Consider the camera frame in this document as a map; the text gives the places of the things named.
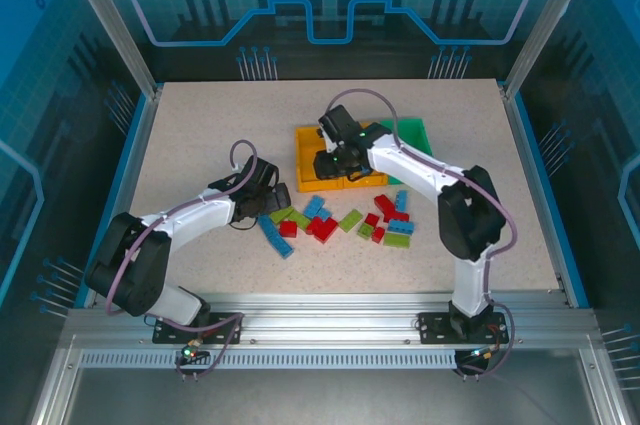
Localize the long blue lego brick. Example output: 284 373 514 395
256 214 297 260

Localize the green plastic bin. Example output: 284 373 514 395
379 116 435 185

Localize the small connector board with light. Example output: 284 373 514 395
462 342 503 364
180 339 210 365

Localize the metal bottom panel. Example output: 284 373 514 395
64 368 596 425

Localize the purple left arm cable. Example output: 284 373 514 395
103 138 261 382

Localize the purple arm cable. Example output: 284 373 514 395
324 87 517 382
103 138 261 382

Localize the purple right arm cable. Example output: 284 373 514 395
324 87 517 382

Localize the aluminium front rail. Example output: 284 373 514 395
64 292 604 352

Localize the aluminium side rail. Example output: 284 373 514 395
82 87 164 309
499 79 591 309

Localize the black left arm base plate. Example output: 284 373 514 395
151 311 245 346

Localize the slotted grey cable duct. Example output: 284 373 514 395
77 350 461 371

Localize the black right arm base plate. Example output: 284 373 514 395
416 311 510 346

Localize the aluminium frame post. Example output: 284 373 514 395
501 0 604 101
55 0 165 101

